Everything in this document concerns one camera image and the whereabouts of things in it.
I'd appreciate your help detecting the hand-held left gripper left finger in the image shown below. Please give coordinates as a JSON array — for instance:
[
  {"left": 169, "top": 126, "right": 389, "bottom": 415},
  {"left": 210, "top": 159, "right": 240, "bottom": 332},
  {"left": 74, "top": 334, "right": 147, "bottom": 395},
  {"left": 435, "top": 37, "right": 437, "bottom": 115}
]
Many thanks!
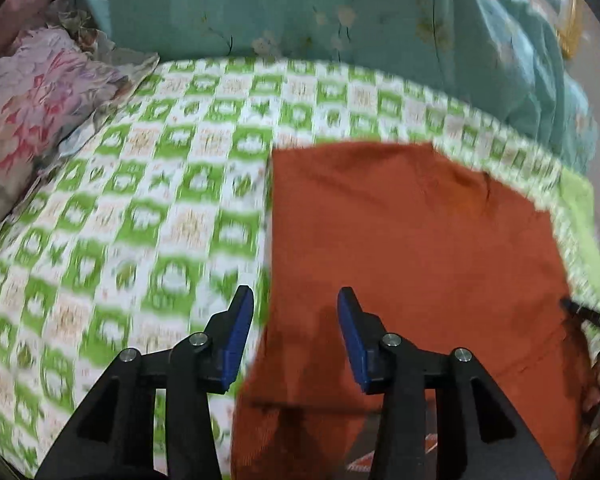
[{"left": 35, "top": 285, "right": 255, "bottom": 480}]

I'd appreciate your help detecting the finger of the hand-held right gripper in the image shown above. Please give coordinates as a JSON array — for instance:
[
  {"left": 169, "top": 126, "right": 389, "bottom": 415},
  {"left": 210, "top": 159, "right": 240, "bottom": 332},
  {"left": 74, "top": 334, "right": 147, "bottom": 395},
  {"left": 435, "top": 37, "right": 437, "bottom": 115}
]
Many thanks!
[{"left": 559, "top": 297, "right": 600, "bottom": 345}]

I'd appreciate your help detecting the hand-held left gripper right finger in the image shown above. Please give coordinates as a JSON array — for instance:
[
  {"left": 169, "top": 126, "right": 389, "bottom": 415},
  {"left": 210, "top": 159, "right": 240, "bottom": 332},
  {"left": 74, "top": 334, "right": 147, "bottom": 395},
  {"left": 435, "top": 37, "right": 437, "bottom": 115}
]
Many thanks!
[{"left": 337, "top": 287, "right": 558, "bottom": 480}]

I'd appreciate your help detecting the orange knit garment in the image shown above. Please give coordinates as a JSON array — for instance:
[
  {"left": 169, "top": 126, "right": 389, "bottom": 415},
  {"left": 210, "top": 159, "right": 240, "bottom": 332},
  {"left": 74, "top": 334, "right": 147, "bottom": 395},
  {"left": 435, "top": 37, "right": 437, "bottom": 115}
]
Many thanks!
[{"left": 230, "top": 141, "right": 597, "bottom": 480}]

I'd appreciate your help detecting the green checkered bed sheet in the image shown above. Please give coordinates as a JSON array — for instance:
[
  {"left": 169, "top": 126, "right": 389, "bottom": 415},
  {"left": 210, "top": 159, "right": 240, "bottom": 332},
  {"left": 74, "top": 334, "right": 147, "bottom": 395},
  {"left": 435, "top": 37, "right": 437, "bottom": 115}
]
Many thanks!
[{"left": 0, "top": 56, "right": 600, "bottom": 478}]

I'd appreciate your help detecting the pink grey floral pillow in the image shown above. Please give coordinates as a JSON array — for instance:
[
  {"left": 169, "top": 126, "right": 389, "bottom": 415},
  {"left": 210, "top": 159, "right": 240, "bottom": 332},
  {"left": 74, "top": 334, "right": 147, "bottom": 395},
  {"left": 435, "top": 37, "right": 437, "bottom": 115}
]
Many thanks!
[{"left": 0, "top": 7, "right": 160, "bottom": 253}]

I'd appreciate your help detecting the teal floral quilt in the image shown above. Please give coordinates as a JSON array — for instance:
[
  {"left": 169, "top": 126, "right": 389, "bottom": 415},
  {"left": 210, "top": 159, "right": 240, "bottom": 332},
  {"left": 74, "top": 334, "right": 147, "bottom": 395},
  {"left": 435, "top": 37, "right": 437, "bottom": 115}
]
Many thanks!
[{"left": 80, "top": 0, "right": 600, "bottom": 171}]

